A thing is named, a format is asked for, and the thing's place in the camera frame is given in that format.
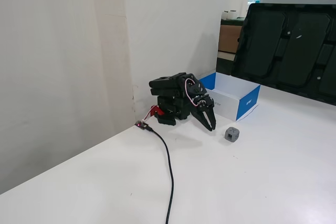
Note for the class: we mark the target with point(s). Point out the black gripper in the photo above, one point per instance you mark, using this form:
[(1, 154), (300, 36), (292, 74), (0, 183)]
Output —
[(204, 109)]

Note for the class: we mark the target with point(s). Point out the gray block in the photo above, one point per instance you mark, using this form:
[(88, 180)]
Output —
[(231, 135)]

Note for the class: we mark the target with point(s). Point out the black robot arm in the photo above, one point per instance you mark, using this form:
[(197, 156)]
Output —
[(168, 85)]

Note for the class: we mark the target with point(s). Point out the blue and white cardboard box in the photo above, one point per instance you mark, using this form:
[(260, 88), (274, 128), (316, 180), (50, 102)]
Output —
[(246, 104)]

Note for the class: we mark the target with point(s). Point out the brown cardboard box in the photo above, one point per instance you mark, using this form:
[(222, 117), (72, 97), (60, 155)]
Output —
[(228, 37)]

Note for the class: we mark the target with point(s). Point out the red table clamp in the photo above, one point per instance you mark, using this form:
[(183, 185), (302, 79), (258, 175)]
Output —
[(157, 110)]

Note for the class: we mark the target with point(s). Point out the dark green cabinet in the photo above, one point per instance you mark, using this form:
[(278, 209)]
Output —
[(224, 65)]

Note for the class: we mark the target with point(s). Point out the small controller board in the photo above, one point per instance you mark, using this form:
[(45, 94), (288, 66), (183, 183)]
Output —
[(141, 125)]

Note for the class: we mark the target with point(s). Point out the black plastic tray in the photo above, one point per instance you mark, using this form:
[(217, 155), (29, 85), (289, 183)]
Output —
[(262, 45)]

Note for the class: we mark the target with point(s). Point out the white cup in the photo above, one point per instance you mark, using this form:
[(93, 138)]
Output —
[(233, 14), (226, 15)]

